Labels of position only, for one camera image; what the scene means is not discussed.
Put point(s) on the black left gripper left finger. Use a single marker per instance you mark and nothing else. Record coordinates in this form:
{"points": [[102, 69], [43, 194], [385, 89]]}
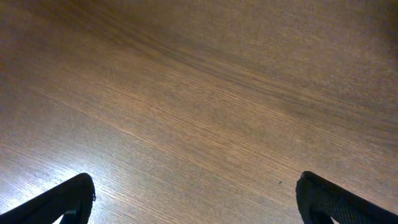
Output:
{"points": [[71, 201]]}

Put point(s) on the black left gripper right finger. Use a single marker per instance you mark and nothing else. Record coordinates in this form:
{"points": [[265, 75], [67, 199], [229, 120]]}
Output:
{"points": [[323, 202]]}

